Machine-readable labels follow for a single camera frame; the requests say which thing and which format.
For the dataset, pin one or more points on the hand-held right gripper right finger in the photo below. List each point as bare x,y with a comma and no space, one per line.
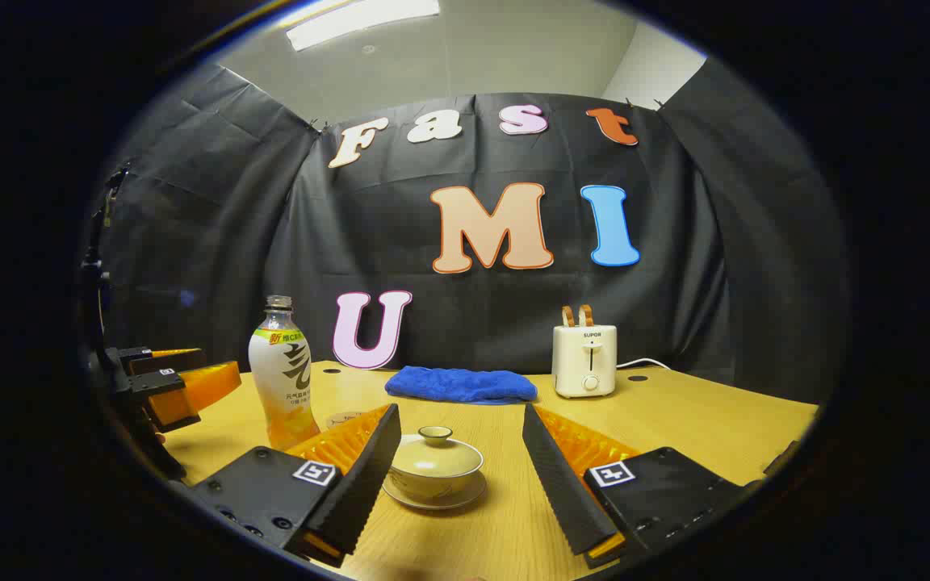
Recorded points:
562,484

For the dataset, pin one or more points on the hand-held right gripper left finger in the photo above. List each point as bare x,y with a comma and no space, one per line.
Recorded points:
368,476

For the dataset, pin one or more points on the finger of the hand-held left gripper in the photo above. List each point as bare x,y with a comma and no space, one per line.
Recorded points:
170,359
198,387

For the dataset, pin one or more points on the beige ceramic teacup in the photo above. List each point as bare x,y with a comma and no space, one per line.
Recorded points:
429,484

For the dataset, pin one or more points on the round brown coaster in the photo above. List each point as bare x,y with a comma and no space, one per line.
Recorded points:
344,420

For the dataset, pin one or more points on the beige teacup lid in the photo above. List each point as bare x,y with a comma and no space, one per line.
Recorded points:
433,456

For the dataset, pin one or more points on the white orange water bottle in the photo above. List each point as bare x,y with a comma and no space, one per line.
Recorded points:
281,379

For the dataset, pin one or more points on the beige ceramic saucer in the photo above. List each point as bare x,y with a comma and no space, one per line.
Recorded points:
465,496

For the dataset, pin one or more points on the cream toaster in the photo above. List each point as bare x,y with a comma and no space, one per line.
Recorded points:
584,363

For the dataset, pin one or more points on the black backdrop cloth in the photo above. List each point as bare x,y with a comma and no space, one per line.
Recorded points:
223,242

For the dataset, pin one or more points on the blue towel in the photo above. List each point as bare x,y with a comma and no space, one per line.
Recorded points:
461,385

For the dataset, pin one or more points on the toast slice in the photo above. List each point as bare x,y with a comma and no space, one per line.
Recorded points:
567,316
586,315

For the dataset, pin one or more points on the ceiling light panel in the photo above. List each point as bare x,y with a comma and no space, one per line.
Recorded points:
360,20

